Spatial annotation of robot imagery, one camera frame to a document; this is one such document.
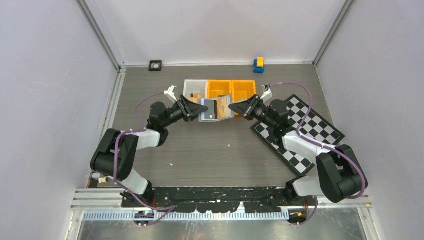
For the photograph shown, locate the orange plastic bin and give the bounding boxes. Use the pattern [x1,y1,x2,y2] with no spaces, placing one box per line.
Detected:
[231,80,257,103]
[207,79,233,99]

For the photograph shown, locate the small cream spool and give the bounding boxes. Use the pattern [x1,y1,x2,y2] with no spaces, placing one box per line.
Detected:
[97,177,109,184]

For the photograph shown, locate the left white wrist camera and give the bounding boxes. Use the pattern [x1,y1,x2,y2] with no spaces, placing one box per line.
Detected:
[163,85,178,103]

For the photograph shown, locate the blue yellow toy block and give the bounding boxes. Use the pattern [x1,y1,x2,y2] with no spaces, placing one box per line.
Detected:
[253,57,265,74]

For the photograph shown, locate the middle orange plastic bin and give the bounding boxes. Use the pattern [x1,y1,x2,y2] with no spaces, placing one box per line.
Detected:
[207,79,233,99]

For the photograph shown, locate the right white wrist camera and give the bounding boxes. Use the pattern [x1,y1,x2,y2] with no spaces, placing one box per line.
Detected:
[260,84,273,103]

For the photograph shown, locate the right orange plastic bin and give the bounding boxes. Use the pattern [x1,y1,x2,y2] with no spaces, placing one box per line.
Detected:
[231,80,257,103]

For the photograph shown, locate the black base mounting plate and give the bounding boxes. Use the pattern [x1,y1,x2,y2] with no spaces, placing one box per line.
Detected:
[140,186,315,214]

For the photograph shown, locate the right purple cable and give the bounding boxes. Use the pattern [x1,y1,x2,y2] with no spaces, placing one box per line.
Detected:
[268,82,369,228]

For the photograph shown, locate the slotted metal rail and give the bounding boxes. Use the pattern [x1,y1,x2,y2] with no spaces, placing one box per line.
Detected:
[82,209,290,222]

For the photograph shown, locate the wooden cards in white bin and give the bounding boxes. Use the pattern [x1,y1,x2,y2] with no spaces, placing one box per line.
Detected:
[189,93,204,101]

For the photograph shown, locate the white plastic bin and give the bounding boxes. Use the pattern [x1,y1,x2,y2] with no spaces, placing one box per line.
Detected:
[183,79,209,98]

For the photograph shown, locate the small black square device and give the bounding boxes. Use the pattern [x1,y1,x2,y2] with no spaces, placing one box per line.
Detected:
[148,60,163,72]

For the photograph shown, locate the black white checkerboard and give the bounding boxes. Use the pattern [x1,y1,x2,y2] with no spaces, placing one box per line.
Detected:
[250,94,345,177]

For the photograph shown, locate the black card gold chip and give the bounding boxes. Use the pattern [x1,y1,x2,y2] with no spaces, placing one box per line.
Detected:
[204,99,218,121]

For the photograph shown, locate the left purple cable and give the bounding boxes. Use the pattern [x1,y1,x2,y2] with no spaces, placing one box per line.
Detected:
[113,92,178,228]

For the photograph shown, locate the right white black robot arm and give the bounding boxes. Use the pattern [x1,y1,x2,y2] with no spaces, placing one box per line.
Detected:
[229,95,368,205]

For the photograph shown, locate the purple cable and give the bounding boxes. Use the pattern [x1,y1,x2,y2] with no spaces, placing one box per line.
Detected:
[268,82,369,228]
[113,92,178,228]

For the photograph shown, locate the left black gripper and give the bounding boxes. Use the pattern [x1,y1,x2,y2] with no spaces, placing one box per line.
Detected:
[161,95,208,128]

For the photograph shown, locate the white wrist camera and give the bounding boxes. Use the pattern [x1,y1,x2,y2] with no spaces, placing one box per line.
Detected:
[163,85,178,103]
[260,84,273,103]

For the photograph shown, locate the gold card in holder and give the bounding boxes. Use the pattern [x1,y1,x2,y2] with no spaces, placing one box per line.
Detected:
[217,98,232,119]

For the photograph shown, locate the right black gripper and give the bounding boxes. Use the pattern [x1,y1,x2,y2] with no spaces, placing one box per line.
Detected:
[229,94,276,129]

